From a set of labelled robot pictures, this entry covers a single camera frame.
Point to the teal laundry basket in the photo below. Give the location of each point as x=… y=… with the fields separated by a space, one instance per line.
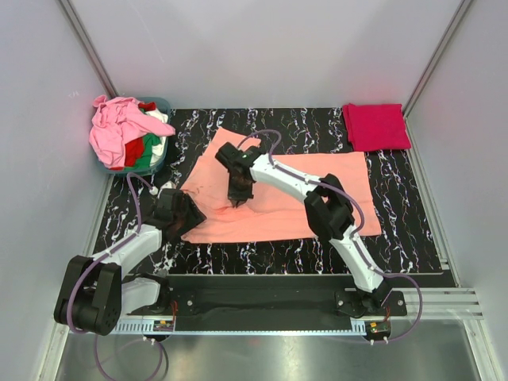
x=164 y=107

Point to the green garment in basket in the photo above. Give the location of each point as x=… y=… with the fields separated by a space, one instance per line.
x=149 y=140

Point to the right corner aluminium post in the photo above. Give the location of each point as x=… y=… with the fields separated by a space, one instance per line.
x=452 y=28

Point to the aluminium frame rail front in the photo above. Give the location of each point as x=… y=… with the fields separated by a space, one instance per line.
x=440 y=304

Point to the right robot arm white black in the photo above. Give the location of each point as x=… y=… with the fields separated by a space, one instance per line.
x=329 y=211

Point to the light pink t-shirt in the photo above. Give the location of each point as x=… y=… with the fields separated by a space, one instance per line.
x=118 y=121

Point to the white garment in basket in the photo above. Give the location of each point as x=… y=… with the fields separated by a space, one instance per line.
x=158 y=119

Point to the salmon orange t-shirt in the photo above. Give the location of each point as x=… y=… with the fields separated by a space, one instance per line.
x=270 y=215

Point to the corner aluminium post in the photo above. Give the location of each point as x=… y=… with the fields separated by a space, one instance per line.
x=452 y=28
x=83 y=37

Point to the left corner aluminium post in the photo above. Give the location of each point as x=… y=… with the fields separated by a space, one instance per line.
x=83 y=37

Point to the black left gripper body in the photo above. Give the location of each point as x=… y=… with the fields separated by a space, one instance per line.
x=176 y=220

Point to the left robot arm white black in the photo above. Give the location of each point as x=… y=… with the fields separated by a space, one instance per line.
x=93 y=295

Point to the red garment in basket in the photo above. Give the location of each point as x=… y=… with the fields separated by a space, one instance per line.
x=135 y=148

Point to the folded magenta t-shirt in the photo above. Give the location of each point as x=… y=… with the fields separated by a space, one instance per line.
x=376 y=127

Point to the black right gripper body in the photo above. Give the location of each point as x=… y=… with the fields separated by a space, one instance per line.
x=239 y=191

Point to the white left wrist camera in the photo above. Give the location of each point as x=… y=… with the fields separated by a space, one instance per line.
x=168 y=186

